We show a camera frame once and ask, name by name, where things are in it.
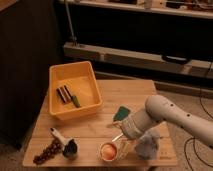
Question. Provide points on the green sponge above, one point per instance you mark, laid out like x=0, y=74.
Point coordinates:
x=121, y=113

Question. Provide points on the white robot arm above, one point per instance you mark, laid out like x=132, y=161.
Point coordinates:
x=158, y=109

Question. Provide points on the wooden shelf unit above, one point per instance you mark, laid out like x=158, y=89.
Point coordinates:
x=128, y=27

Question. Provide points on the orange cup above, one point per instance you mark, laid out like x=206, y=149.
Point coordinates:
x=108, y=152

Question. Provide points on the black object on shelf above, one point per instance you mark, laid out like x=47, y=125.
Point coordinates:
x=180, y=61

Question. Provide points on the white handled dish brush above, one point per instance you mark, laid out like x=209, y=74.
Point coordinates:
x=69, y=146

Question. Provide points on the dark cabinet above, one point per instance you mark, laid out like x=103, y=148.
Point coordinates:
x=29, y=45

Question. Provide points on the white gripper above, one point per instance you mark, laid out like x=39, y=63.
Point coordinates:
x=135, y=125

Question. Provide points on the small green pickle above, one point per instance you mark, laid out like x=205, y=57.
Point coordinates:
x=76, y=102

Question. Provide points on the yellow plastic bin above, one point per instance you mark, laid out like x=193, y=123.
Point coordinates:
x=80, y=80

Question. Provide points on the bunch of dark grapes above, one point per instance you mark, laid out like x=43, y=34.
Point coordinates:
x=48, y=153

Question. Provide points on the dark striped eraser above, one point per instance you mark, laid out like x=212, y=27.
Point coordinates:
x=63, y=94

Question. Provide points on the wooden table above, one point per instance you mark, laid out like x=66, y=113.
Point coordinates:
x=89, y=131

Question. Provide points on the grey crumpled cloth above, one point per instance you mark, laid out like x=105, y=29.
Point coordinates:
x=148, y=145

